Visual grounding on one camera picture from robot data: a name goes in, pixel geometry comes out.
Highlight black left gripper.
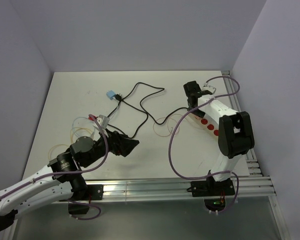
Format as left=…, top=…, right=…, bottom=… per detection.
left=83, top=127, right=139, bottom=167

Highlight thin pink charger cable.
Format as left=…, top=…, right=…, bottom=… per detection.
left=152, top=113, right=198, bottom=138

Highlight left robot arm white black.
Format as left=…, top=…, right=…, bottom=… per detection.
left=0, top=131, right=140, bottom=232

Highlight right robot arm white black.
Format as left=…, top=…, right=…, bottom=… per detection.
left=183, top=81, right=255, bottom=195

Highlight blue charger plug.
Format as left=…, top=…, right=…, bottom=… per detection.
left=106, top=90, right=117, bottom=100

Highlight beige power strip red sockets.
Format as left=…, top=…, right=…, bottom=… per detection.
left=189, top=113, right=219, bottom=141

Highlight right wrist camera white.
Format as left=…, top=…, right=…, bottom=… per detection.
left=202, top=83, right=217, bottom=95

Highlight left wrist camera grey red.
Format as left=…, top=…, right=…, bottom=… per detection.
left=88, top=114, right=110, bottom=130

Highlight thin yellow cable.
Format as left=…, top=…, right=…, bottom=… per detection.
left=48, top=127, right=95, bottom=161

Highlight black white short cable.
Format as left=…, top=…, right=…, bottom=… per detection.
left=107, top=89, right=165, bottom=123

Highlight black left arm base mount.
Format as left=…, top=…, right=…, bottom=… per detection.
left=62, top=184, right=104, bottom=221

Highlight black power strip cord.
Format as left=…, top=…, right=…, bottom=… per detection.
left=106, top=82, right=190, bottom=139

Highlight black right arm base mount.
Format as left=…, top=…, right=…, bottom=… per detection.
left=186, top=177, right=237, bottom=215

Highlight aluminium frame rail front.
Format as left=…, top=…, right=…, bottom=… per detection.
left=52, top=175, right=276, bottom=204

